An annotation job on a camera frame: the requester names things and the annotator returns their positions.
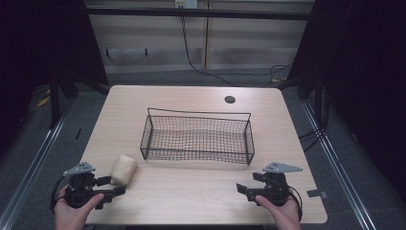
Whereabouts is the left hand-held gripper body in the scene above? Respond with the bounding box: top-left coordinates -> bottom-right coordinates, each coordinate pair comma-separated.
62,161 -> 99,210

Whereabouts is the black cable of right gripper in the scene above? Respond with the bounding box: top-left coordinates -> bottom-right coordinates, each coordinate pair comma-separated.
287,186 -> 304,222

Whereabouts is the beige bread roll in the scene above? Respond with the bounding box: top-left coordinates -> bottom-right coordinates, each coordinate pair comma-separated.
110,153 -> 139,187

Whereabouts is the long black floor cable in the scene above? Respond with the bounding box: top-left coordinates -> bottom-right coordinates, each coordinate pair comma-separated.
179,14 -> 293,88

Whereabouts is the black wire mesh basket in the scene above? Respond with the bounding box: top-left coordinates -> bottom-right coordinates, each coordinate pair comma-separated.
139,107 -> 256,166

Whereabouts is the black horizontal metal bar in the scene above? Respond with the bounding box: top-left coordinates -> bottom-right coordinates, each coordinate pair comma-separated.
85,7 -> 313,21

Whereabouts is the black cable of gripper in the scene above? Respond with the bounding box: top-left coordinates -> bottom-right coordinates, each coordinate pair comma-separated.
50,174 -> 67,215
287,186 -> 304,222

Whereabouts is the person's left hand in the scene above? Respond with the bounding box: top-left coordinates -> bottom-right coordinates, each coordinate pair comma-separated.
53,186 -> 106,230

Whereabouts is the silver floor rail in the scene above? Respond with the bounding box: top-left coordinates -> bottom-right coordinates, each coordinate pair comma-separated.
301,100 -> 381,230
0,108 -> 75,230

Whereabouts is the bundle of black cables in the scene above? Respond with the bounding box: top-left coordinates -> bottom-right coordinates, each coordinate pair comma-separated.
298,126 -> 327,153

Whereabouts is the white wall socket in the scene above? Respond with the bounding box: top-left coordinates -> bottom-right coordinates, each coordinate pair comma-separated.
173,0 -> 199,10

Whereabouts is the grey tape strip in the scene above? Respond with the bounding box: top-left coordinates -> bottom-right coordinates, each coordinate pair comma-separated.
305,189 -> 329,199

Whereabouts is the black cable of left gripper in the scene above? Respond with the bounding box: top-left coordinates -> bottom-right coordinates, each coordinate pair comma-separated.
50,174 -> 67,215

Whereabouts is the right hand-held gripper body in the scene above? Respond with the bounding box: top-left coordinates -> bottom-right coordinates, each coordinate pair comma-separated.
259,161 -> 304,207

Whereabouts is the person's right hand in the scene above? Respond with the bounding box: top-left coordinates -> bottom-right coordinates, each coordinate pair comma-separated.
255,189 -> 303,230

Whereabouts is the black metal stand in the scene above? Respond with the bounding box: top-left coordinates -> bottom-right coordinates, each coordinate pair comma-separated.
48,71 -> 79,130
276,71 -> 331,135

